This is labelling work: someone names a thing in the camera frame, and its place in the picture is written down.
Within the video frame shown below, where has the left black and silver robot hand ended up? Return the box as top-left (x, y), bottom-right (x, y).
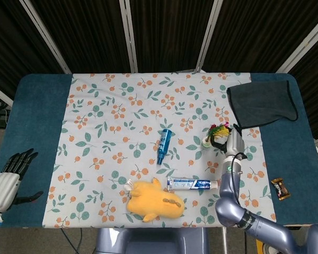
top-left (0, 148), bottom-right (44, 212)

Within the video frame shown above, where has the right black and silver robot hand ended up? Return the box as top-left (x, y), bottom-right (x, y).
top-left (210, 124), bottom-right (248, 159)

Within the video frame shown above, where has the colourful feather shuttlecock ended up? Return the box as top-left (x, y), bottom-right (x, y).
top-left (202, 122), bottom-right (233, 149)

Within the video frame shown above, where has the grey cloth with black trim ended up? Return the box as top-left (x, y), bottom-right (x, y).
top-left (226, 79), bottom-right (299, 130)

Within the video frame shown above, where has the white and blue toothpaste tube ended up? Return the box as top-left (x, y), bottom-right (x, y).
top-left (166, 176), bottom-right (220, 191)

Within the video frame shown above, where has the brown wrapped candy bar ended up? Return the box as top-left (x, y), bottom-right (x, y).
top-left (270, 178), bottom-right (291, 201)

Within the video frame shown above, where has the blue spray bottle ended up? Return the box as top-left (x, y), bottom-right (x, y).
top-left (156, 129), bottom-right (173, 166)

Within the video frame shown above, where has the blue table cover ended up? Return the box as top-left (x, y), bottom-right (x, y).
top-left (0, 72), bottom-right (318, 230)

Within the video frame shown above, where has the yellow plush toy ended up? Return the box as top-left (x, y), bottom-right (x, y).
top-left (123, 177), bottom-right (186, 222)

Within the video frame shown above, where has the yellow table leg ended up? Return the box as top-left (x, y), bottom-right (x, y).
top-left (255, 238), bottom-right (266, 254)

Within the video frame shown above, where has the floral tablecloth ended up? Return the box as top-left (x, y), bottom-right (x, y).
top-left (42, 71), bottom-right (278, 229)

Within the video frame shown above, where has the grey-blue robot torso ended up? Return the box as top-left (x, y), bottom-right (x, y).
top-left (96, 227), bottom-right (210, 254)

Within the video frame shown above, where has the dark folding screen fabric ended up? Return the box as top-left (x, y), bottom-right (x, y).
top-left (0, 0), bottom-right (318, 141)

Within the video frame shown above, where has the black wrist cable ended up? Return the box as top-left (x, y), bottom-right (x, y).
top-left (228, 152), bottom-right (249, 177)

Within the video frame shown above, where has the blue floor cable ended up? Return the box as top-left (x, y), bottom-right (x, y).
top-left (60, 228), bottom-right (83, 254)

